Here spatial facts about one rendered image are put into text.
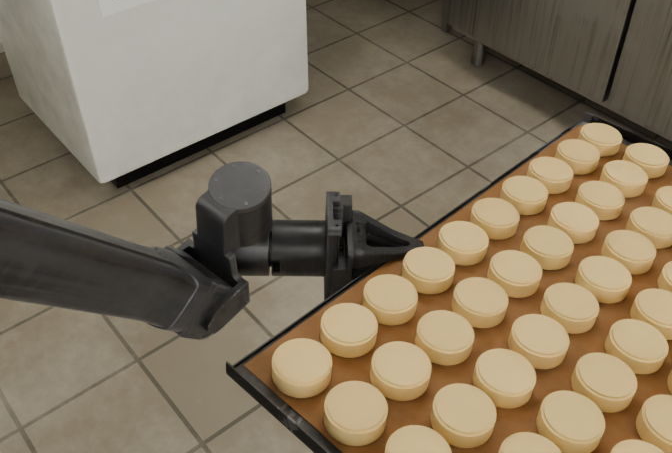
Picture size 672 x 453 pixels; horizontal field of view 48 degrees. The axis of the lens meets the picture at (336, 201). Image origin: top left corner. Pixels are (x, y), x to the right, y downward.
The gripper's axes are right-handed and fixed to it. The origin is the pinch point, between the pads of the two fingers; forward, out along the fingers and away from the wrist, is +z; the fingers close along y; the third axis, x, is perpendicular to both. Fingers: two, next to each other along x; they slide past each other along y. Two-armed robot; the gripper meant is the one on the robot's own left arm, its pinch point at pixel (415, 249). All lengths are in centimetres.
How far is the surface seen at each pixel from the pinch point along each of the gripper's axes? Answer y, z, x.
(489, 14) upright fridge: 61, 52, -185
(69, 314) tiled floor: 99, -72, -79
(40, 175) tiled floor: 98, -96, -137
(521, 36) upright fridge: 64, 61, -173
